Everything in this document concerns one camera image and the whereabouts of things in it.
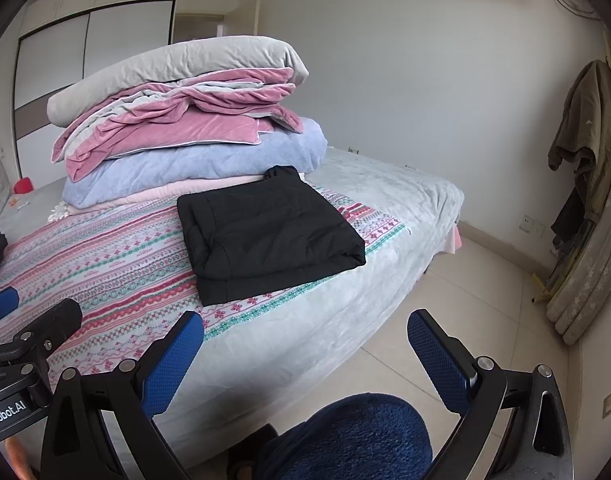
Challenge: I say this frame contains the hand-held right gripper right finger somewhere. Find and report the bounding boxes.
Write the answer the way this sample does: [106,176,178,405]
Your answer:
[407,308,573,480]

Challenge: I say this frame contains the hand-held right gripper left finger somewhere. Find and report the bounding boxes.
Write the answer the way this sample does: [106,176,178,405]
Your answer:
[40,310,206,480]

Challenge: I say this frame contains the large black coat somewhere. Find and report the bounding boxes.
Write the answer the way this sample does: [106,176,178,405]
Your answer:
[176,165,367,307]

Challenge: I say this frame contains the dark hanging clothes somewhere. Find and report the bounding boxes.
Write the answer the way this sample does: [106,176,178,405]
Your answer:
[550,187,594,252]

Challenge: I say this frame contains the person's left hand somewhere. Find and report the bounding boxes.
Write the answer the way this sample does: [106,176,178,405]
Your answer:
[6,441,39,480]

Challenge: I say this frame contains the red green patterned blanket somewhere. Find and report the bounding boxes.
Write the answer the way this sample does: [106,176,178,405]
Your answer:
[0,185,407,386]

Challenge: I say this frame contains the person's left foot in sandal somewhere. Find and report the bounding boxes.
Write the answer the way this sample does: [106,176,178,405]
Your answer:
[227,422,281,480]

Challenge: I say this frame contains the bed with pale sheet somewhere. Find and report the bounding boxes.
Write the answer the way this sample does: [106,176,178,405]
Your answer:
[0,147,466,461]

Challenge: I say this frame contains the folded grey mattress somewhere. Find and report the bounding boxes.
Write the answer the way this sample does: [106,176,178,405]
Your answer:
[545,30,611,346]

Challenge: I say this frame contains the pink and grey duvet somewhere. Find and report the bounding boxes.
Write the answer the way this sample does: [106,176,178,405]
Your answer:
[46,36,310,184]

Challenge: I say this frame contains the white sliding door wardrobe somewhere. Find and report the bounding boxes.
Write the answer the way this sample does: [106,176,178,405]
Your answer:
[13,0,181,182]

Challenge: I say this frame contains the olive hanging jacket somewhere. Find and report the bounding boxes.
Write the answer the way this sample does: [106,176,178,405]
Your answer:
[548,59,611,224]

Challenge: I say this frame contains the yellow handled cleaning tool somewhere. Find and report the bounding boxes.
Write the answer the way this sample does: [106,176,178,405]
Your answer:
[530,272,554,306]

